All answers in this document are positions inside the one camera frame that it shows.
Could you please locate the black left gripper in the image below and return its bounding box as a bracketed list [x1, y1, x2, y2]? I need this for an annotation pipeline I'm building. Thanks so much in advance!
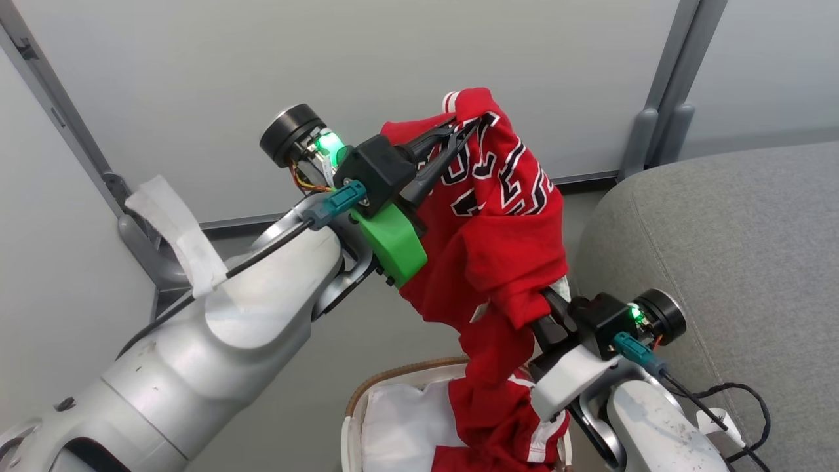
[260, 103, 481, 221]

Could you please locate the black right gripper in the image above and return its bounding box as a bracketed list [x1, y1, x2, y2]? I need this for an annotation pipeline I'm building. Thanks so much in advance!
[528, 288, 688, 361]

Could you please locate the red basketball jersey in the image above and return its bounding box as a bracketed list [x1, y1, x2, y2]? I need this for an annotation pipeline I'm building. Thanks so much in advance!
[380, 87, 572, 472]

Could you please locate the wicker laundry basket white liner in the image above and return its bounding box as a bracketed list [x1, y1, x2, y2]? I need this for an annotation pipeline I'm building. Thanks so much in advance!
[340, 356, 575, 472]

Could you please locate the white cloth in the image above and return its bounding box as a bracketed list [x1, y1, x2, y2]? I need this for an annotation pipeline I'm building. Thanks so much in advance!
[361, 380, 470, 472]

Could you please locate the grey fabric sofa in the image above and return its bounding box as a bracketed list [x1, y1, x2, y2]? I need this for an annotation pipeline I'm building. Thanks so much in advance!
[569, 141, 839, 472]

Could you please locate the white tape strip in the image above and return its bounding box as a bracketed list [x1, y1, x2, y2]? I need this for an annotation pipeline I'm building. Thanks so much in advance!
[125, 175, 229, 300]

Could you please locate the teal cable connector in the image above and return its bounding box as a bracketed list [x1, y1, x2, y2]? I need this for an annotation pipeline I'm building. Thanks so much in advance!
[613, 331, 669, 380]
[304, 180, 368, 231]

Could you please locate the small white cable label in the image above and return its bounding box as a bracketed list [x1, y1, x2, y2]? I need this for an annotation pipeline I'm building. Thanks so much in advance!
[695, 407, 747, 450]

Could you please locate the thin black cable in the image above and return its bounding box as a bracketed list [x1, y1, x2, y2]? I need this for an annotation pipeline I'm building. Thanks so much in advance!
[117, 220, 317, 360]
[659, 370, 773, 472]

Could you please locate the grey metal partition post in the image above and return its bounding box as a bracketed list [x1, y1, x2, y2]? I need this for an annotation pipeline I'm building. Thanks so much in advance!
[619, 0, 730, 182]

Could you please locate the metal caster bracket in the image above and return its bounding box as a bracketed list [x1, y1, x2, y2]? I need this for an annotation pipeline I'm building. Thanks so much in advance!
[0, 13, 197, 317]

